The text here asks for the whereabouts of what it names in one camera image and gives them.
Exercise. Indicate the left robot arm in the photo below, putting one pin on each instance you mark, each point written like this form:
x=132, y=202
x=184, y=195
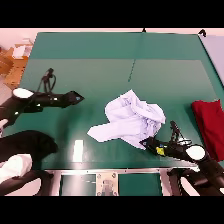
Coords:
x=40, y=99

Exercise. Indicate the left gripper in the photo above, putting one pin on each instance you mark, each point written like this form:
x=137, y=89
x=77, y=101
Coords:
x=72, y=98

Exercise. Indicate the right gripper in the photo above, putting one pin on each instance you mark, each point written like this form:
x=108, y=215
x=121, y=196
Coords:
x=152, y=145

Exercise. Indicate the red garment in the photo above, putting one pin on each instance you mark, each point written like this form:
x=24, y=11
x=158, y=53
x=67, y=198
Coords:
x=210, y=125

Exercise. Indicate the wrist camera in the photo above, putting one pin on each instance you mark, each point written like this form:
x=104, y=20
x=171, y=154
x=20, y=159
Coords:
x=175, y=132
x=48, y=79

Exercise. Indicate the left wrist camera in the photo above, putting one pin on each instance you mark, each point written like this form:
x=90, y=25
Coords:
x=48, y=79

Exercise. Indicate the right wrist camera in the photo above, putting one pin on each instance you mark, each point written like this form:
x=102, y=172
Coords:
x=175, y=132

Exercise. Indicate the silver frame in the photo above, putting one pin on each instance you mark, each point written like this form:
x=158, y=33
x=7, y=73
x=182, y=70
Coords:
x=106, y=181

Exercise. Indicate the brown cardboard box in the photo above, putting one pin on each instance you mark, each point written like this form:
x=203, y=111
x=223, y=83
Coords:
x=12, y=65

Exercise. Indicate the black garment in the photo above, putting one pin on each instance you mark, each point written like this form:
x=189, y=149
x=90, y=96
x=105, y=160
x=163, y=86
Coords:
x=30, y=144

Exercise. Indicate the light blue shirt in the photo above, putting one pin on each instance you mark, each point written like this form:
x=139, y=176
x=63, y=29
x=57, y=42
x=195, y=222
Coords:
x=133, y=120

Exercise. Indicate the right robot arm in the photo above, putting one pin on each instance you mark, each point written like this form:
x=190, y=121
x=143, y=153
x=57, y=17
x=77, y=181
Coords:
x=203, y=163

